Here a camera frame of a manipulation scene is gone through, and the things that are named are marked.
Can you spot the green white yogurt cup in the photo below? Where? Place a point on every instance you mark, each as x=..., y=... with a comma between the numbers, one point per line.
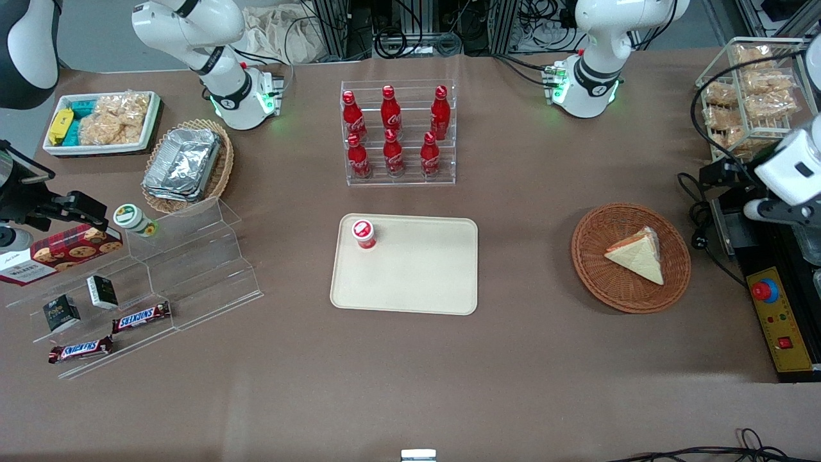
x=131, y=218

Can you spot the beige plastic tray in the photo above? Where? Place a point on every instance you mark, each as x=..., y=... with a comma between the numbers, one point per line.
x=417, y=269

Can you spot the clear acrylic bottle rack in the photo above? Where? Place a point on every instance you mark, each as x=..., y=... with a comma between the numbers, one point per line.
x=410, y=179

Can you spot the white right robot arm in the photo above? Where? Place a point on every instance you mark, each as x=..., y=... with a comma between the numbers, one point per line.
x=218, y=38

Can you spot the teal snack packet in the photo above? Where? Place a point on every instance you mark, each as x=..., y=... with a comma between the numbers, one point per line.
x=80, y=112

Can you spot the red cookie box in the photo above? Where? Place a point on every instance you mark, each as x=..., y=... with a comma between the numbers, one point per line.
x=64, y=251

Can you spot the brown Snickers bar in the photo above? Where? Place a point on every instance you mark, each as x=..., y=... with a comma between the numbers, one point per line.
x=80, y=350
x=141, y=317

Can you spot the red white lidded cup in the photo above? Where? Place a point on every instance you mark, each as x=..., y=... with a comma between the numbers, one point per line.
x=363, y=233

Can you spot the white rectangular plastic bin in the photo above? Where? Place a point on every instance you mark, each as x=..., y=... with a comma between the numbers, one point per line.
x=96, y=149

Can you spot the black equipment base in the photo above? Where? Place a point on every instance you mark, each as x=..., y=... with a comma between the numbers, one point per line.
x=737, y=240

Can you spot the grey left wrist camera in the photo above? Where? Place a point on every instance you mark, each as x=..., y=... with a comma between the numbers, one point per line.
x=757, y=210

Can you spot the round brown wicker basket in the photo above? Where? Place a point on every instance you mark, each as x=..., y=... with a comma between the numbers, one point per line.
x=596, y=269

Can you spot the clear bagged pastry snack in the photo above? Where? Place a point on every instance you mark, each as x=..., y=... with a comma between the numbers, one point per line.
x=731, y=142
x=752, y=56
x=719, y=94
x=773, y=106
x=770, y=83
x=719, y=117

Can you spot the aluminium profile frame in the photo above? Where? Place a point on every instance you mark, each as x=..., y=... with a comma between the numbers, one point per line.
x=417, y=25

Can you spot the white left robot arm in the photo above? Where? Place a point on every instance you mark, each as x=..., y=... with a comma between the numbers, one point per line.
x=603, y=38

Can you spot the yellow emergency stop control box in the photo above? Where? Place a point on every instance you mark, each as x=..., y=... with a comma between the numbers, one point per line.
x=782, y=327

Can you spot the crumpled beige cloth bag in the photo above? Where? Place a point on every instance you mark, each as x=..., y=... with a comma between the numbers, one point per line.
x=282, y=35

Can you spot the stacked aluminium foil trays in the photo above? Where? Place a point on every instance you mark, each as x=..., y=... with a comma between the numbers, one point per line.
x=183, y=163

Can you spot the yellow snack packet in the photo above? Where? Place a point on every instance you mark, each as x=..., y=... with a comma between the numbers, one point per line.
x=60, y=125

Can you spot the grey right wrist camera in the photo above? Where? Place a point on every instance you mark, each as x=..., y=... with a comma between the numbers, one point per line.
x=14, y=239

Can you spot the triangular sandwich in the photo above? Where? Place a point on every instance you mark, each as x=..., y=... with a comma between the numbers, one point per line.
x=635, y=258

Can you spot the oval light wicker basket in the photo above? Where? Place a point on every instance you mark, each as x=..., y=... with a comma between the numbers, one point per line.
x=224, y=160

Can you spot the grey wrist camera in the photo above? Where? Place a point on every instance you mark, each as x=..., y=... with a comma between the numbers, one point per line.
x=757, y=210
x=14, y=239

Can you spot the clear bag of rice crackers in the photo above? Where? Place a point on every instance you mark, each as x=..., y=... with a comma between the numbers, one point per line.
x=115, y=119

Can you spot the small black carton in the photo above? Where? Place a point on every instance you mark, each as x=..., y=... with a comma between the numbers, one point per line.
x=61, y=313
x=102, y=292

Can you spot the clear acrylic stepped display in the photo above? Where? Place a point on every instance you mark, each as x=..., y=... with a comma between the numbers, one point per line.
x=205, y=276

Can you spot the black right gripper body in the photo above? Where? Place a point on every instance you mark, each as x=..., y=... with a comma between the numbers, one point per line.
x=20, y=196

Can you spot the small silver white device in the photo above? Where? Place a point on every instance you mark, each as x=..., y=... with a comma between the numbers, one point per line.
x=418, y=455

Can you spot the red cola bottle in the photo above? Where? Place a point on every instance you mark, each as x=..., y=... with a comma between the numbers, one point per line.
x=358, y=159
x=430, y=157
x=353, y=115
x=393, y=156
x=440, y=114
x=390, y=112

